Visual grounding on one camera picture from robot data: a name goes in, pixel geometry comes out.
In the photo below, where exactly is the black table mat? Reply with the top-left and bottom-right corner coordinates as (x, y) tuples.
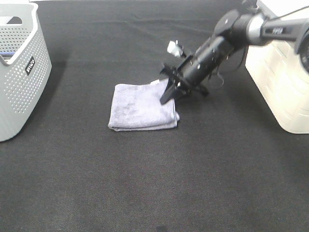
(0, 0), (309, 232)

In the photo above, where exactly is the blue item in basket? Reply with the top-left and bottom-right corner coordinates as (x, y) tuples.
(0, 52), (15, 58)

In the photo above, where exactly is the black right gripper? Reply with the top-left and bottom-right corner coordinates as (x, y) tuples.
(160, 55), (224, 104)

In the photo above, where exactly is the grey perforated laundry basket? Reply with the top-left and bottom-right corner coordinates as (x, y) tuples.
(0, 0), (52, 142)

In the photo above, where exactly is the lavender towel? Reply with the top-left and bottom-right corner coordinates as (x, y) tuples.
(108, 79), (180, 131)

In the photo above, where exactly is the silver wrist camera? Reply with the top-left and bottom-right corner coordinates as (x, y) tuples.
(167, 40), (187, 58)

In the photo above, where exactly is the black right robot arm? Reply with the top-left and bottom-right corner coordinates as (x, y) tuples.
(160, 10), (309, 104)

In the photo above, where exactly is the white storage bin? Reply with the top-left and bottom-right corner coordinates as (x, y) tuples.
(245, 0), (309, 134)

